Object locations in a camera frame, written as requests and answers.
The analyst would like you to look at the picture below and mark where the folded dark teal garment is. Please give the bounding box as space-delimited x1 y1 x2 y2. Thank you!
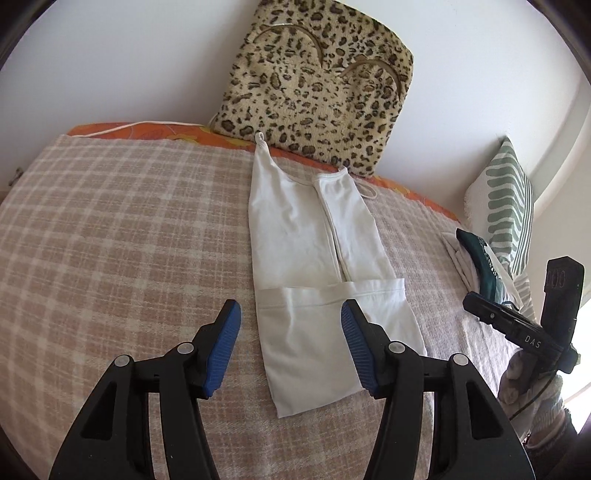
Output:
456 228 513 305

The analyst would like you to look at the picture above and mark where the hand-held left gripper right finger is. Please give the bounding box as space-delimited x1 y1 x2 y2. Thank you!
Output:
341 299 539 480

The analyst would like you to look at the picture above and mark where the black cable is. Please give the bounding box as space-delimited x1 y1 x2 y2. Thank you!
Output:
508 369 561 422

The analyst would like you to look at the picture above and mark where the pink checkered blanket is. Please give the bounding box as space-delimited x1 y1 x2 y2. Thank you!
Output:
0 134 522 480

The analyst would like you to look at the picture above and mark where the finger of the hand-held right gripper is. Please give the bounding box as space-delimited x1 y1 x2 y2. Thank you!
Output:
463 292 520 332

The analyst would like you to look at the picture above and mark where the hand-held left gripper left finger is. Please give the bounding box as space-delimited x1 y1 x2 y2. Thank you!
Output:
48 299 243 480

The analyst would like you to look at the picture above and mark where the white camisole top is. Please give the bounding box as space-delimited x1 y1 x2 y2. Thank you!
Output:
248 131 428 420

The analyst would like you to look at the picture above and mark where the white cable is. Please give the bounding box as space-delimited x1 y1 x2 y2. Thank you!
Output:
85 121 213 139

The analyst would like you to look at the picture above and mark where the folded white garment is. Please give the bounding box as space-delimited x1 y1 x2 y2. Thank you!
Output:
442 232 525 310

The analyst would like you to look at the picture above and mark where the leopard print cushion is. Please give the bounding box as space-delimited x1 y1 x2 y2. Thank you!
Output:
210 0 415 178

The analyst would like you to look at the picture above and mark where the green striped white pillow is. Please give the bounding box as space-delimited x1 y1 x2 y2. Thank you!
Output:
464 136 536 324

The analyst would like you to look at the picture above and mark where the orange patterned bed sheet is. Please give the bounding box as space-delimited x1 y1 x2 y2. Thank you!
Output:
67 121 462 222

